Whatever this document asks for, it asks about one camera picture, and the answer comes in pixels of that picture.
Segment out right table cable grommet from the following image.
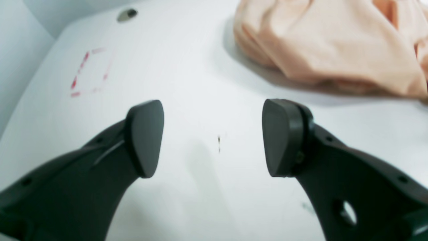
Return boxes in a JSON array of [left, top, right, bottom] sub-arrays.
[[116, 9, 138, 23]]

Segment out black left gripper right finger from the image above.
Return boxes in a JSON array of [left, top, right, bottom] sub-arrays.
[[262, 99, 428, 241]]

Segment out peach T-shirt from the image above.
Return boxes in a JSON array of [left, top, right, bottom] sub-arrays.
[[233, 0, 427, 99]]

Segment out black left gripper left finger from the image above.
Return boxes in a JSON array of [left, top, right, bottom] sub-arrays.
[[0, 100, 165, 241]]

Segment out red tape rectangle marking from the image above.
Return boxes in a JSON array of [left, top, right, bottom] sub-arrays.
[[70, 47, 114, 98]]

